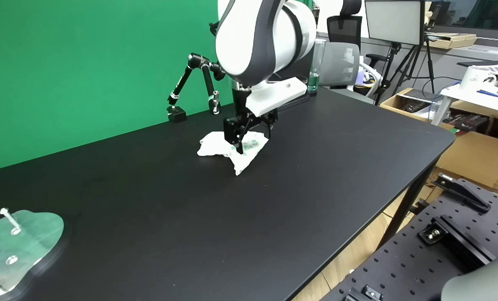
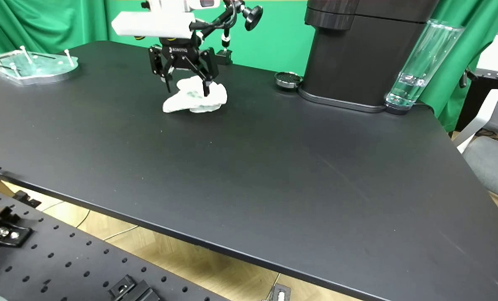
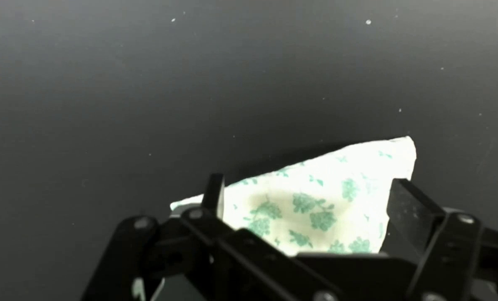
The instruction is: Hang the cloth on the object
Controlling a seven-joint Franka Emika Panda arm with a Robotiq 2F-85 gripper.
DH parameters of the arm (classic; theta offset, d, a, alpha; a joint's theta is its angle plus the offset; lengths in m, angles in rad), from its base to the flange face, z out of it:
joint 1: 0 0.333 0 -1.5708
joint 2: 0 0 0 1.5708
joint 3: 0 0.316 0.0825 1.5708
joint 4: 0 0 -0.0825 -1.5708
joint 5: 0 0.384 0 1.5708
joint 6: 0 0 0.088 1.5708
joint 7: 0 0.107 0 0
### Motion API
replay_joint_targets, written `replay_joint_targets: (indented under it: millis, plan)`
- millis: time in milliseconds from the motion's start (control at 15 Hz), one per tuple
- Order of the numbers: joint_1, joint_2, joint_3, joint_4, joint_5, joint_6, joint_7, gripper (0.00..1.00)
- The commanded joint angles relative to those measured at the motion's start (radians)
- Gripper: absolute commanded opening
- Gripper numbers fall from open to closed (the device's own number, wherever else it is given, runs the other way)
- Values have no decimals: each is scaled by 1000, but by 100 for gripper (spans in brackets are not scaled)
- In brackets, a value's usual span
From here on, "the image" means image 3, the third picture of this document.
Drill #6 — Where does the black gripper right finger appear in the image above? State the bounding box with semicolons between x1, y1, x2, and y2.
384;178;498;301

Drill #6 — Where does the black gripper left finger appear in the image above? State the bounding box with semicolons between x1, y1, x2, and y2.
79;173;338;301

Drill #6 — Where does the white cloth green floral print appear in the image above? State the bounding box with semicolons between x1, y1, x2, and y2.
130;135;417;301

